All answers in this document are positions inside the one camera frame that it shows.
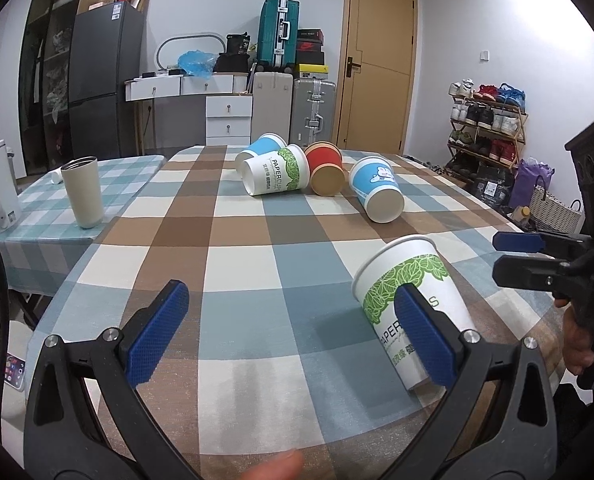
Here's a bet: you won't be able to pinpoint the beige tumbler cup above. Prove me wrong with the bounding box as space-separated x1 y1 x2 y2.
61 156 104 229

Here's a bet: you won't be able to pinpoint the right blue paper cup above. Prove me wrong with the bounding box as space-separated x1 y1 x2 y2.
349 155 404 224

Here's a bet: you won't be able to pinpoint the wooden shoe rack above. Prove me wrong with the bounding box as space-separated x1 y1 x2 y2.
443 96 529 184

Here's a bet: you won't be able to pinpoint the green leaf paper cup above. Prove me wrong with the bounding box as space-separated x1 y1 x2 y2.
352 235 475 389
241 144 310 196

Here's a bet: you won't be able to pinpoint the far blue paper cup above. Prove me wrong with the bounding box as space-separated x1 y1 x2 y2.
235 132 287 172

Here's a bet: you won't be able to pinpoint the red paper cup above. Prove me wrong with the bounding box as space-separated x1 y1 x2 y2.
305 141 347 196

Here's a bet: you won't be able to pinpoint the brown blue checkered tablecloth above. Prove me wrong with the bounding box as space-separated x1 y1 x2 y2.
28 146 562 479

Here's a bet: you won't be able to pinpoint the dark glass cabinet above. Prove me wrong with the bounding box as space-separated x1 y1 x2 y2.
18 0 82 176

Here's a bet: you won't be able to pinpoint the blue plastic bag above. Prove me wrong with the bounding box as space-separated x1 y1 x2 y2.
178 50 219 79

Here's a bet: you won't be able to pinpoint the teal checkered tablecloth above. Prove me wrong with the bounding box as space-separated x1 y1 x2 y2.
0 155 165 297

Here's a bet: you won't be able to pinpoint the teal suitcase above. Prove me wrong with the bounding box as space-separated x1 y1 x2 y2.
257 0 300 73

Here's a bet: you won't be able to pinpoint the blue paper cup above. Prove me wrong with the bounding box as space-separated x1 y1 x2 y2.
349 155 404 224
235 132 287 172

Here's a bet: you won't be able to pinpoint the far green leaf paper cup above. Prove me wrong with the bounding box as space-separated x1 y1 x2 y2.
241 144 310 196

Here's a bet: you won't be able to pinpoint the stacked shoe boxes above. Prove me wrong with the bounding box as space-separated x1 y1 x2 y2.
296 28 329 79

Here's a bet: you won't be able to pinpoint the woven basket bag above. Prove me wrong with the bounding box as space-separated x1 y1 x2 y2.
529 184 585 234

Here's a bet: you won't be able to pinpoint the near green leaf paper cup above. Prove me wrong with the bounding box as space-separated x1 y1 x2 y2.
352 235 475 389

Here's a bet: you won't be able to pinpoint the smartphone on stool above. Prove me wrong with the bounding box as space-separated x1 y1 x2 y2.
3 353 26 391

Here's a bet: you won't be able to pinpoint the beige suitcase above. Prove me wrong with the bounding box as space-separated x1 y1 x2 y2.
250 72 294 142

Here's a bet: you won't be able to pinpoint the wooden door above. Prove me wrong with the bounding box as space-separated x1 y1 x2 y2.
333 0 419 154

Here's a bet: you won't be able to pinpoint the person's right hand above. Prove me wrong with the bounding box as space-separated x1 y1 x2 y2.
554 299 594 376

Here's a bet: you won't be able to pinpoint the black refrigerator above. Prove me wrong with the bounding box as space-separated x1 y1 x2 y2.
68 1 144 160

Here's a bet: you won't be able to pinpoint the white drawer desk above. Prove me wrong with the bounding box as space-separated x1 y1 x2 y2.
125 73 253 151

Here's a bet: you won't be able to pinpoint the purple bag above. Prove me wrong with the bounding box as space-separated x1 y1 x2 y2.
508 157 555 208

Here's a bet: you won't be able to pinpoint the person's left hand thumb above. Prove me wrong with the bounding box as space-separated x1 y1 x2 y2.
239 450 305 480

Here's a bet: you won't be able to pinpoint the silver suitcase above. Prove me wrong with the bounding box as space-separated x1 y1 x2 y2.
289 78 336 148

